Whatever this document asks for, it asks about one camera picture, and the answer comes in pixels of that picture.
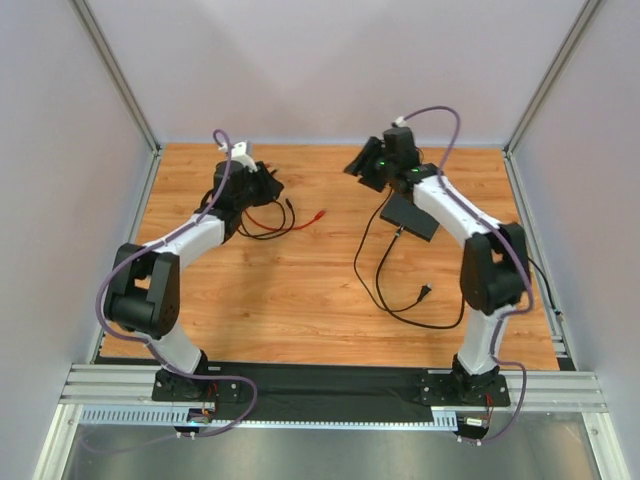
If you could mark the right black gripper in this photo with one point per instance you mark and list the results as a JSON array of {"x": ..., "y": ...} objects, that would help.
[{"x": 371, "y": 163}]

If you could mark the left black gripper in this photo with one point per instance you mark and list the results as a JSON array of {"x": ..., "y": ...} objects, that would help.
[{"x": 261, "y": 185}]

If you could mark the black network switch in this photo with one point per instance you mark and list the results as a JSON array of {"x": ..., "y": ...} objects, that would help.
[{"x": 400, "y": 212}]

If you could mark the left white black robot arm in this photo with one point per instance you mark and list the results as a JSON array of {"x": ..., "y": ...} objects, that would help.
[{"x": 143, "y": 291}]

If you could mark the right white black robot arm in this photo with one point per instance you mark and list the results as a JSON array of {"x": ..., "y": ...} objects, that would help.
[{"x": 494, "y": 270}]

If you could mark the black cloth strip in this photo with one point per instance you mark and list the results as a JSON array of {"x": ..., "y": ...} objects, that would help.
[{"x": 331, "y": 393}]

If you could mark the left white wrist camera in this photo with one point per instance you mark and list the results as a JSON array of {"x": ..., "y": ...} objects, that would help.
[{"x": 241, "y": 152}]

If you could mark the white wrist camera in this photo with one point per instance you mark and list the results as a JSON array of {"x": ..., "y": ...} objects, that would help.
[
  {"x": 399, "y": 122},
  {"x": 241, "y": 152}
]

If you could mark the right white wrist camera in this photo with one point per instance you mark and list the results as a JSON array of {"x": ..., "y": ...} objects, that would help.
[{"x": 399, "y": 122}]

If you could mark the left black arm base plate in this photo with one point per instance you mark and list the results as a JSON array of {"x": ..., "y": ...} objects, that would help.
[{"x": 172, "y": 387}]

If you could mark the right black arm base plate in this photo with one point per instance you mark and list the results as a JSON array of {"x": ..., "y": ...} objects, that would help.
[{"x": 457, "y": 389}]

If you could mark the left aluminium frame post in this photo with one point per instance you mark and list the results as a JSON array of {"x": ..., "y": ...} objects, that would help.
[{"x": 97, "y": 37}]

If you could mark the aluminium frame post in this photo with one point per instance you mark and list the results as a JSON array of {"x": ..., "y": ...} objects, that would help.
[
  {"x": 97, "y": 37},
  {"x": 577, "y": 30}
]

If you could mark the aluminium front rail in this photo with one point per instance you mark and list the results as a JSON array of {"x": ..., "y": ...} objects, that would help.
[{"x": 547, "y": 391}]

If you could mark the right aluminium frame post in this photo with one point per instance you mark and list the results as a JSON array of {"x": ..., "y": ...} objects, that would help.
[{"x": 577, "y": 30}]

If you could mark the grey slotted cable duct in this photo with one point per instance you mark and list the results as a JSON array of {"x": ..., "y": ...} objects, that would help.
[{"x": 184, "y": 417}]

